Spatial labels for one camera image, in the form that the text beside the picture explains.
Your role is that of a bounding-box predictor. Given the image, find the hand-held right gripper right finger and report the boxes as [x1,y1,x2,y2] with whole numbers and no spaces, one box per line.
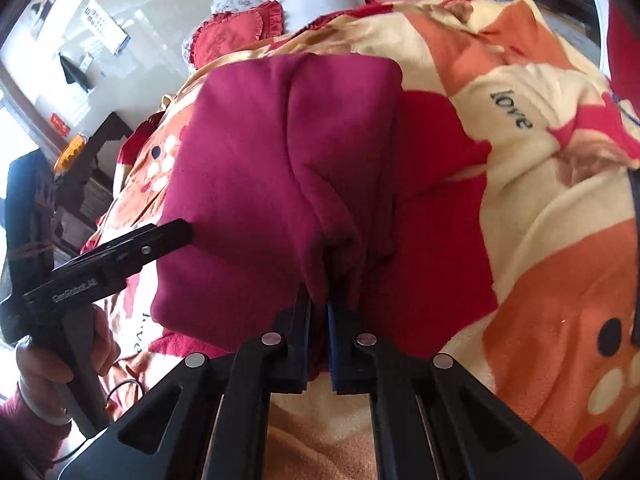
[327,300,584,480]

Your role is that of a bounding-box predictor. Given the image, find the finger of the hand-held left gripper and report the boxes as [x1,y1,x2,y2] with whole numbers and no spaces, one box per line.
[69,219,194,281]

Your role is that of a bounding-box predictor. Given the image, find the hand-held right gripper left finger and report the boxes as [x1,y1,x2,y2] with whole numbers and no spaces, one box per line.
[59,285,313,480]

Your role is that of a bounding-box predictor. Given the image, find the magenta garment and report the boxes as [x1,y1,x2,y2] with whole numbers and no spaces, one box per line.
[150,54,408,361]

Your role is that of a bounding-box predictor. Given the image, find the person's left forearm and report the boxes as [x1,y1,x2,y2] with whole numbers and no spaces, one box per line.
[0,385,67,480]

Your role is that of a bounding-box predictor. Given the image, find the person's left hand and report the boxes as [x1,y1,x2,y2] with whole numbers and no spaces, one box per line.
[14,305,122,427]

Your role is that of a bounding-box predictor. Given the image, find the dark wooden cabinet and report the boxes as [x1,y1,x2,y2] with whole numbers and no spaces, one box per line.
[49,112,134,257]

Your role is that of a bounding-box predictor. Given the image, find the black chair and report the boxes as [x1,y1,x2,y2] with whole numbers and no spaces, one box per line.
[0,149,67,343]

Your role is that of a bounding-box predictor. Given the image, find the orange object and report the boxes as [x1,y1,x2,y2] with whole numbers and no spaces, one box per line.
[53,133,89,174]

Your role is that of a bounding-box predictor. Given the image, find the orange and cream printed blanket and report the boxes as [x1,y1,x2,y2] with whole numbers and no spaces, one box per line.
[80,0,640,480]

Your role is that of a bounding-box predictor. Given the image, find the red and white garment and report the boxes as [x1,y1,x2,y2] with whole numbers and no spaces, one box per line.
[584,0,640,171]

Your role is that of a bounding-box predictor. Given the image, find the black cable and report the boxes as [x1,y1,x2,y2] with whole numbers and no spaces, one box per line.
[49,379,147,465]

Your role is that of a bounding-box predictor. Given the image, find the black wall-hung item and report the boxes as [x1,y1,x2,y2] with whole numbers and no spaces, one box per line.
[58,53,92,94]

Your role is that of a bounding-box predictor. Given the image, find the white wall poster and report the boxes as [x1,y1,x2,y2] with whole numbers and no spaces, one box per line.
[81,0,132,57]

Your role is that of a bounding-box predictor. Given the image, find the framed wall picture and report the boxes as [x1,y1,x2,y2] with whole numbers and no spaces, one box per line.
[26,0,77,42]

